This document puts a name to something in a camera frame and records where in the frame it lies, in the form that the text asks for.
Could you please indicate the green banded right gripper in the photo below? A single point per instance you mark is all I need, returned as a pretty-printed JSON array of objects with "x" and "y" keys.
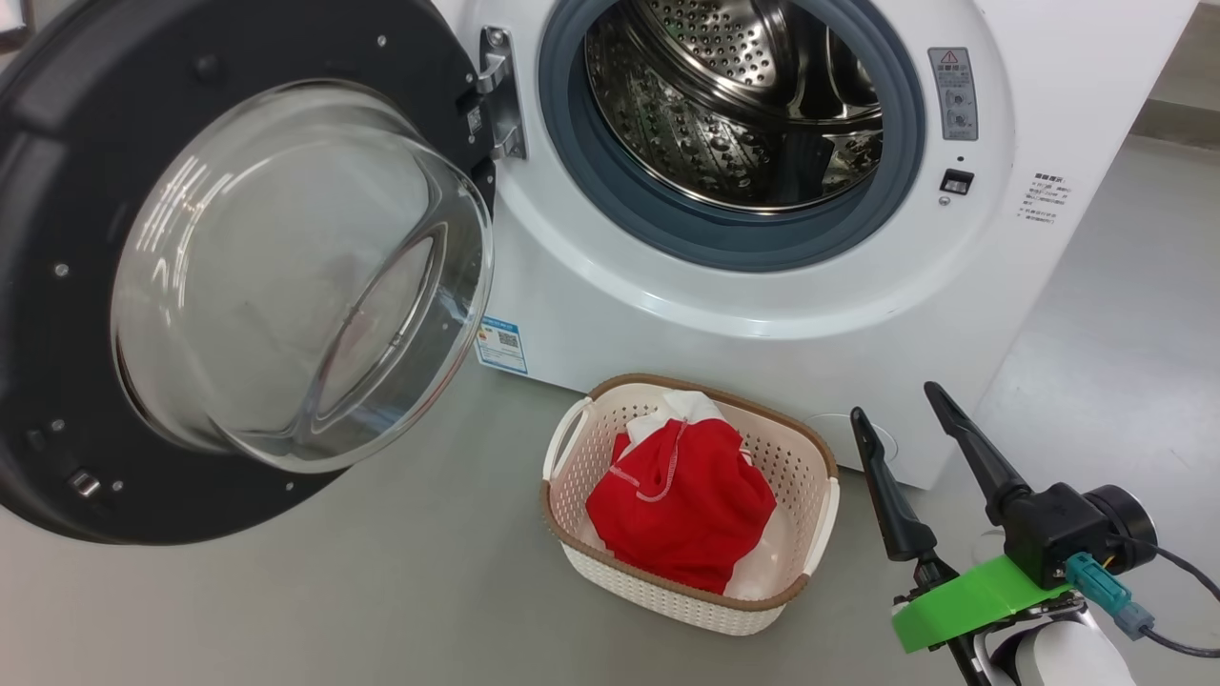
[{"x": 963, "y": 600}]

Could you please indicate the red and white garment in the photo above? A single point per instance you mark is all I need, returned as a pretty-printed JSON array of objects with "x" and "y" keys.
[{"x": 686, "y": 505}]

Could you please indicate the washing machine glass door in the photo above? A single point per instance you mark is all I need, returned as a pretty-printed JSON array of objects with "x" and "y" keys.
[{"x": 57, "y": 381}]

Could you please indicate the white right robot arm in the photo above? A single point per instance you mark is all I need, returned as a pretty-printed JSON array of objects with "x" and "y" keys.
[{"x": 1067, "y": 657}]

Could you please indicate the round white filter cover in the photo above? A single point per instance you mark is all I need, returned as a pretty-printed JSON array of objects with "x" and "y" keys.
[{"x": 829, "y": 429}]

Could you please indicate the white front-load washing machine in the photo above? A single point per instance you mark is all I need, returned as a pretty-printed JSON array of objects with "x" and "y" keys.
[{"x": 762, "y": 305}]

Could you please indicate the cream perforated laundry basket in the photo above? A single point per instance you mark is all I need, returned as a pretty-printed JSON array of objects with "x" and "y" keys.
[{"x": 667, "y": 605}]

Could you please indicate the black door latch slot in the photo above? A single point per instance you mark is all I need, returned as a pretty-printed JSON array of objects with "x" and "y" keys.
[{"x": 957, "y": 182}]

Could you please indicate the stainless steel washing machine drum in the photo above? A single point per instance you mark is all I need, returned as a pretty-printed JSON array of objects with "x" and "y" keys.
[{"x": 686, "y": 114}]

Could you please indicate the metal door hinge bracket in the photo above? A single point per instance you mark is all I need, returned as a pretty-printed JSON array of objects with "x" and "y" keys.
[{"x": 500, "y": 95}]

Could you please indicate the grey warning label sticker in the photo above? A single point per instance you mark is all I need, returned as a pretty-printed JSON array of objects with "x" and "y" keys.
[{"x": 953, "y": 95}]

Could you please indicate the blue energy label sticker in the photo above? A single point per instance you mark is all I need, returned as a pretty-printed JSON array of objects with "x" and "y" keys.
[{"x": 500, "y": 345}]

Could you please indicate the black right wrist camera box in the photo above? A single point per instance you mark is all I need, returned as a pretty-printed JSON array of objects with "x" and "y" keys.
[{"x": 1058, "y": 529}]

